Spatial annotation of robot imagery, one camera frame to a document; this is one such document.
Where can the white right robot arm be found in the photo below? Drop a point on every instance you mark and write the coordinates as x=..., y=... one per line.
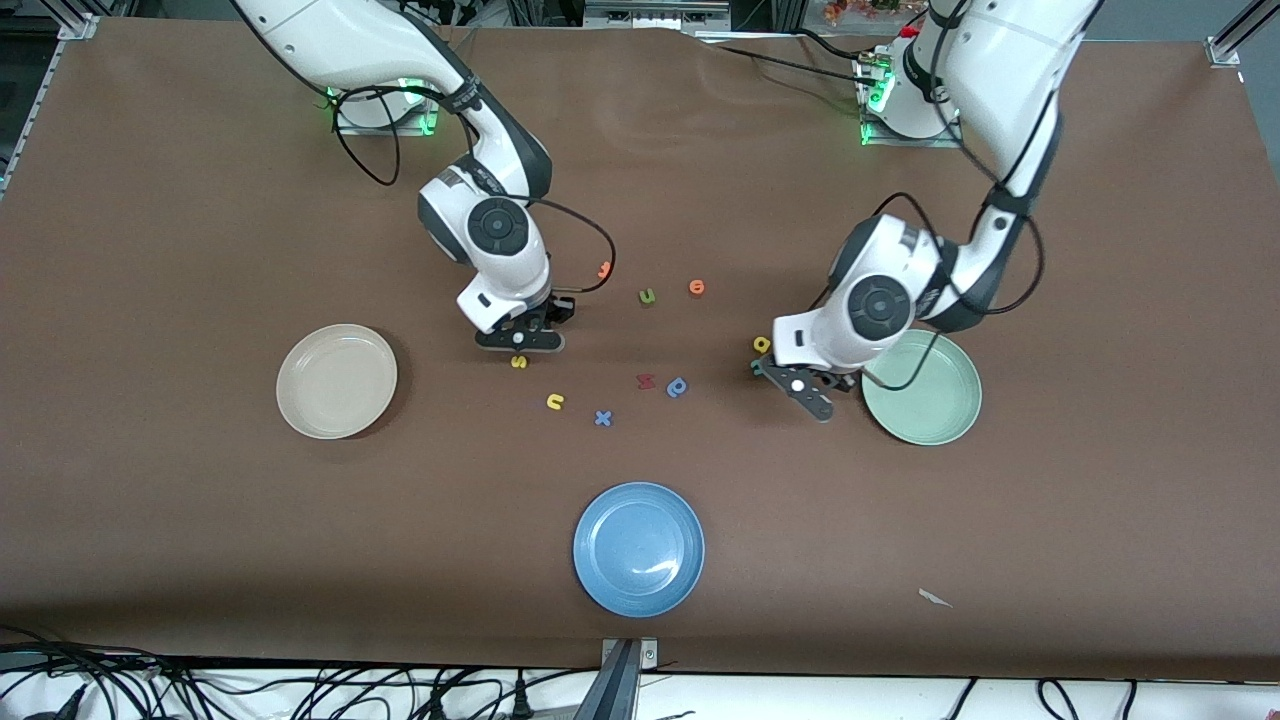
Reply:
x=340, y=40

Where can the blue round plate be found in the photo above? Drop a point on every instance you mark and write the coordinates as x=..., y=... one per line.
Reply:
x=639, y=549

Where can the green round plate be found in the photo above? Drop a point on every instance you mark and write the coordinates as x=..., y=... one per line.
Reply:
x=930, y=400

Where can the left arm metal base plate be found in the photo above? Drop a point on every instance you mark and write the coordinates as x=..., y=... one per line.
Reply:
x=915, y=143

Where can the small white paper scrap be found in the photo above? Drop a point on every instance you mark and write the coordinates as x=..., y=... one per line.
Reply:
x=935, y=598

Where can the brown table cover sheet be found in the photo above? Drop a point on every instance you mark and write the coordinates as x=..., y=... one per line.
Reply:
x=200, y=500

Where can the aluminium table side rail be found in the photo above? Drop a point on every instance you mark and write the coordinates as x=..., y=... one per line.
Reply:
x=30, y=112

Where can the orange artificial flowers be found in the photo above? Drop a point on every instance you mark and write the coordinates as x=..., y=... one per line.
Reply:
x=860, y=10

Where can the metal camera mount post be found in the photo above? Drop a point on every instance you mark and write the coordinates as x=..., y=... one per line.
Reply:
x=628, y=660

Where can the aluminium corner profile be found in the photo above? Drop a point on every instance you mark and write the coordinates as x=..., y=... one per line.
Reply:
x=1225, y=45

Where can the grey power strip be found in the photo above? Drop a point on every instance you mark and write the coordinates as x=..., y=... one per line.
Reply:
x=655, y=14

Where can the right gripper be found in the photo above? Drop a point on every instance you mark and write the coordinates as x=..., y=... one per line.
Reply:
x=553, y=312

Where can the beige round plate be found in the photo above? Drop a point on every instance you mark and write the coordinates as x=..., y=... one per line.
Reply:
x=337, y=381

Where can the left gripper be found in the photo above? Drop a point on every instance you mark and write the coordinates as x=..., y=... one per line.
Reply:
x=846, y=380

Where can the blue foam letter d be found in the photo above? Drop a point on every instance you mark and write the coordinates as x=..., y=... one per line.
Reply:
x=677, y=387

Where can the aluminium corner bracket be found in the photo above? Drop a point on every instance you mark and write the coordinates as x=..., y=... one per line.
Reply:
x=80, y=25

